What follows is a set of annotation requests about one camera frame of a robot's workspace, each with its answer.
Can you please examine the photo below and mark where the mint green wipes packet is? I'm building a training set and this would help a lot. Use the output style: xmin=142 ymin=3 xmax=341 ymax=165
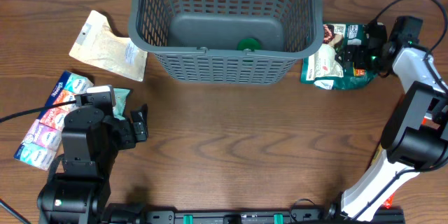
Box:
xmin=113 ymin=88 xmax=131 ymax=120

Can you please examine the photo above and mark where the dark green food bag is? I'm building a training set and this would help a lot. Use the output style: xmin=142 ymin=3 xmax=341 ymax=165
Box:
xmin=300 ymin=23 xmax=377 ymax=90

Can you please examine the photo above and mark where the multicolour tissue pack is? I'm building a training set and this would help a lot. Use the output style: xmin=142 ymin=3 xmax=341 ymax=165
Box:
xmin=14 ymin=71 xmax=94 ymax=170

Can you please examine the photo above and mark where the beige paper pouch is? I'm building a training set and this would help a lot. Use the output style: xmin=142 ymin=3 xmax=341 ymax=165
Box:
xmin=69 ymin=10 xmax=147 ymax=82

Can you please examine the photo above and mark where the orange spaghetti packet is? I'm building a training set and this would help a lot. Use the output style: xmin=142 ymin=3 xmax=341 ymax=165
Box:
xmin=370 ymin=118 xmax=428 ymax=209

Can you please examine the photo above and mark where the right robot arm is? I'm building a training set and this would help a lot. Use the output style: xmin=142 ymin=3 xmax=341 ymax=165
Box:
xmin=327 ymin=16 xmax=447 ymax=222

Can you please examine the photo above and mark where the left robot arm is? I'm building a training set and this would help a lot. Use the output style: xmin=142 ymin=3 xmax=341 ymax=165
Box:
xmin=37 ymin=105 xmax=148 ymax=223

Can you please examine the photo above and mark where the grey plastic lattice basket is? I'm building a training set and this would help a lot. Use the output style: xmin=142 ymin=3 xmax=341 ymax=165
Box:
xmin=128 ymin=0 xmax=323 ymax=85

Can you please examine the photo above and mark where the right black cable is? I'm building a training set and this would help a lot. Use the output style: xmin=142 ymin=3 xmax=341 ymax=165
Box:
xmin=372 ymin=0 xmax=448 ymax=55

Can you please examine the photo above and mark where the black cable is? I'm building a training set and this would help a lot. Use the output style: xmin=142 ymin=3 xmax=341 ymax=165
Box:
xmin=372 ymin=0 xmax=448 ymax=55
xmin=0 ymin=99 xmax=77 ymax=124

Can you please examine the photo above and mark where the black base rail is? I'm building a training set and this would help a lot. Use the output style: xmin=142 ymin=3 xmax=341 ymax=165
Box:
xmin=101 ymin=202 xmax=405 ymax=224

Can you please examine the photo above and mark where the left black cable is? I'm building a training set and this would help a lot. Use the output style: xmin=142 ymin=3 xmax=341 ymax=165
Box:
xmin=0 ymin=99 xmax=77 ymax=124

